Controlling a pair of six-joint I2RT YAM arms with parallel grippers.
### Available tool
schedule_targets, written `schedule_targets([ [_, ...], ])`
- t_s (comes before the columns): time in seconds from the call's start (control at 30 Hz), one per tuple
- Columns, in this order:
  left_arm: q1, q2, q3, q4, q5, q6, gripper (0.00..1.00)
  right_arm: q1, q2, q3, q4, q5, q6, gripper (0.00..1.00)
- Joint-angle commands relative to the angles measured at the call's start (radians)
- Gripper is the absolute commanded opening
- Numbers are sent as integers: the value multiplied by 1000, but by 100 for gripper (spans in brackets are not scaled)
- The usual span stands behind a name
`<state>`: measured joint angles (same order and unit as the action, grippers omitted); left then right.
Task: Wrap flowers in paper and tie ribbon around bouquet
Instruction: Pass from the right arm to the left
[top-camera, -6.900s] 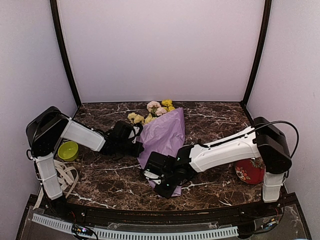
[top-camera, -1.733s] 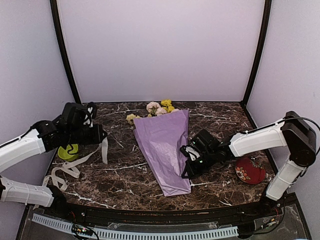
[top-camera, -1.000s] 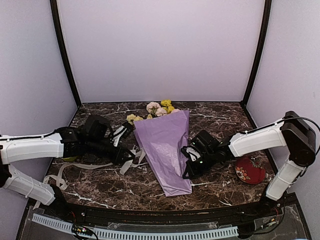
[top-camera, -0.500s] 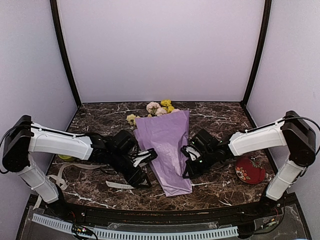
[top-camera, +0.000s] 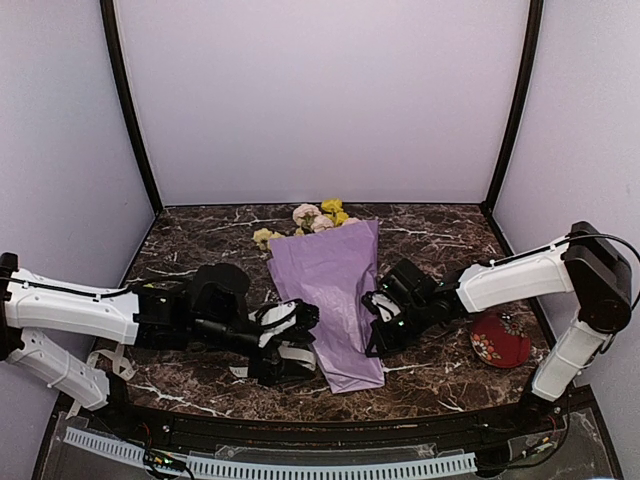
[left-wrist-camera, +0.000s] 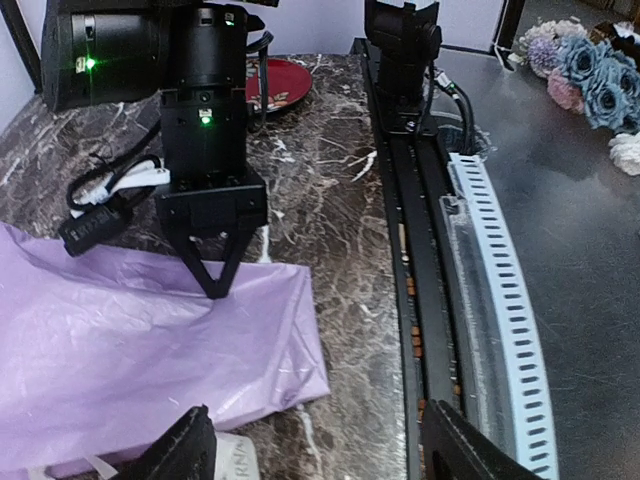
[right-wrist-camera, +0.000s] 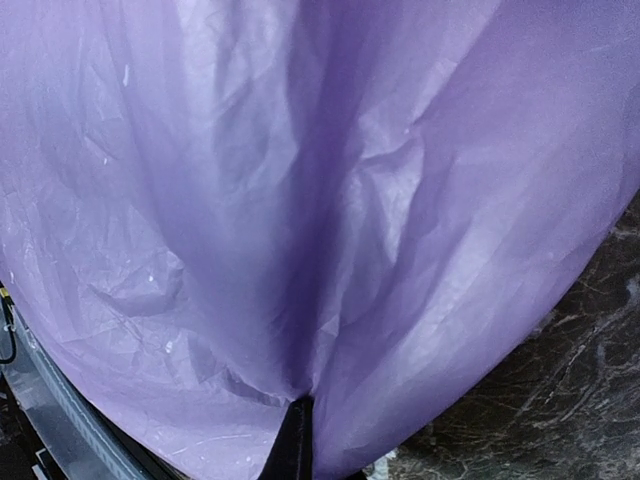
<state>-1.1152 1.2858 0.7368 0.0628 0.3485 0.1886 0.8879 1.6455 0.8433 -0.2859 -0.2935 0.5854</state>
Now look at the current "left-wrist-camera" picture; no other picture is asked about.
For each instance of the black front table rail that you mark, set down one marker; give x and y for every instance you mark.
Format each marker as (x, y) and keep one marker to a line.
(435, 351)

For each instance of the pink purple wrapping paper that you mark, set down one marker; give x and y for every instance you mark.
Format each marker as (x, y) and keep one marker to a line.
(101, 354)

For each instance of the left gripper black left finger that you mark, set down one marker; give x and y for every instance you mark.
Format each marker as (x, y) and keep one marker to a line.
(186, 451)

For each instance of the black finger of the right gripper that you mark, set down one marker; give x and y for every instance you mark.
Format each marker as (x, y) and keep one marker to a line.
(213, 253)

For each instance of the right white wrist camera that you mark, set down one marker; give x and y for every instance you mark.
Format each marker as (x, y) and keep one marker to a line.
(102, 202)

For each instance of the white slotted cable duct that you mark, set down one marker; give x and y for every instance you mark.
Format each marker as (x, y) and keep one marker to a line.
(511, 403)

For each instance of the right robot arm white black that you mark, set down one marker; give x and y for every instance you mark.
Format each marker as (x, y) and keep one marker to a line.
(192, 55)

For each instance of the red floral dish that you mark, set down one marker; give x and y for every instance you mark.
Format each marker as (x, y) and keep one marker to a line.
(288, 83)

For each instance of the blue purple flower bunch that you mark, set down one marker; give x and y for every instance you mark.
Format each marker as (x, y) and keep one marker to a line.
(594, 73)

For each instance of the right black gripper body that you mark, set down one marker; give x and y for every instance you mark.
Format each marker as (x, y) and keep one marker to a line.
(212, 187)

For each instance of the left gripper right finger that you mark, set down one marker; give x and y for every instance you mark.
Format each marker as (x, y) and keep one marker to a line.
(455, 449)

